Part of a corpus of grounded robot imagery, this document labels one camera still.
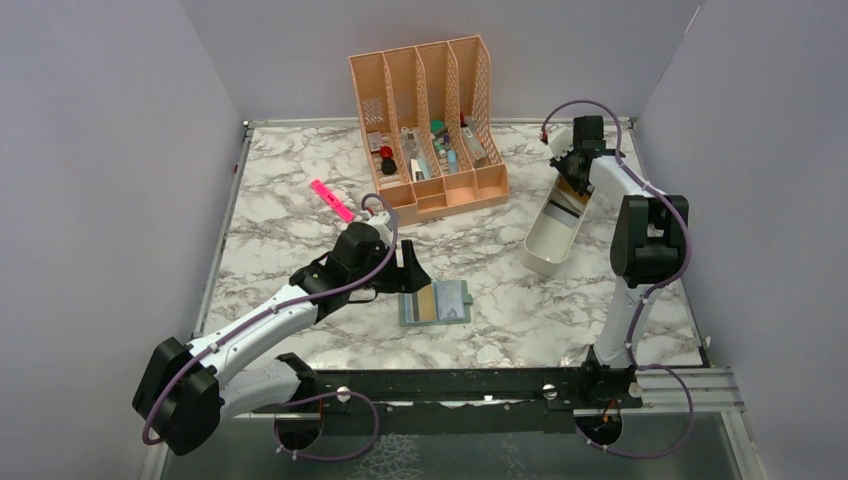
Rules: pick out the green eraser block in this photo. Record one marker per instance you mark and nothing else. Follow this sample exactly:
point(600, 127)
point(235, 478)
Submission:
point(438, 128)

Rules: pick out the black metal base rail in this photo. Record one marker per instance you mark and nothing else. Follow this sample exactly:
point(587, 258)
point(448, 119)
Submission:
point(455, 401)

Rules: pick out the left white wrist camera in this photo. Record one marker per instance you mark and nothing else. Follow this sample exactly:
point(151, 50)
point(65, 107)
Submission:
point(384, 223)

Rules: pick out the orange plastic desk organizer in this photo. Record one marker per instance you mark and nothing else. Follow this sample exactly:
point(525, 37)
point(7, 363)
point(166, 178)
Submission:
point(397, 93)

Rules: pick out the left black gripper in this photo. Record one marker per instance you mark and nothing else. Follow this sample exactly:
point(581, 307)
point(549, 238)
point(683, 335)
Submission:
point(412, 276)

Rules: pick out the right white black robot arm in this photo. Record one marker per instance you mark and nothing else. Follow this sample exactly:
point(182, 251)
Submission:
point(647, 251)

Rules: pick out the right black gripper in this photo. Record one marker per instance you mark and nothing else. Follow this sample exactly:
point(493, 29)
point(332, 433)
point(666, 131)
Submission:
point(560, 164)

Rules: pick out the black round stamp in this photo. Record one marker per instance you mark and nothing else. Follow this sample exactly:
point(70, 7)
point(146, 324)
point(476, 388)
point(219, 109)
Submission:
point(388, 166)

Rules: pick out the grey red stapler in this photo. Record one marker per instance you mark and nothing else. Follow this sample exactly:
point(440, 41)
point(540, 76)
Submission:
point(473, 141)

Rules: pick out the gold credit card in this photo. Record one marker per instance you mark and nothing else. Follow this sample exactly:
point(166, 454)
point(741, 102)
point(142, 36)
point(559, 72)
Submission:
point(423, 306)

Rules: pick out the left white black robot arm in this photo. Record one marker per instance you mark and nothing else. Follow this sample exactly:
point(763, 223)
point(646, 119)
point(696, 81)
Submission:
point(187, 389)

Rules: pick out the green card holder wallet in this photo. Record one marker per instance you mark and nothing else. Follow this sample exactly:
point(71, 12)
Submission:
point(404, 304)

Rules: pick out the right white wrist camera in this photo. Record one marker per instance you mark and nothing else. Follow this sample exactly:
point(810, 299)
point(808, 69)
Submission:
point(560, 145)

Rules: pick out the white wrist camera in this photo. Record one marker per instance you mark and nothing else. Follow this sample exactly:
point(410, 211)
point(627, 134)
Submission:
point(384, 223)
point(560, 145)

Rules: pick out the silver VIP credit card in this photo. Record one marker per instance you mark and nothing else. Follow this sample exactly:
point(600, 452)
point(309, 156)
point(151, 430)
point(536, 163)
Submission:
point(449, 299)

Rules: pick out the white oblong plastic tray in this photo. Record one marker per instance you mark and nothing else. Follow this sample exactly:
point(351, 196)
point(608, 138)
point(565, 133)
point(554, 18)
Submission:
point(547, 243)

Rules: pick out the pink highlighter marker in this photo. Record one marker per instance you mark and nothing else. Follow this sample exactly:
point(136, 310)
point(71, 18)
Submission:
point(332, 200)

